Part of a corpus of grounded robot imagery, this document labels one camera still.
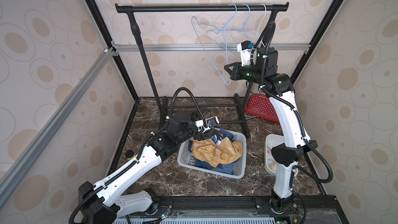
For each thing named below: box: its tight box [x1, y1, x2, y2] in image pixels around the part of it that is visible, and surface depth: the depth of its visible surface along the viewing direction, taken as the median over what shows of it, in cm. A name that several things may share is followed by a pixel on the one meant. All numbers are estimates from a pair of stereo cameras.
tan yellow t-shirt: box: [189, 136, 244, 168], surface depth 79 cm
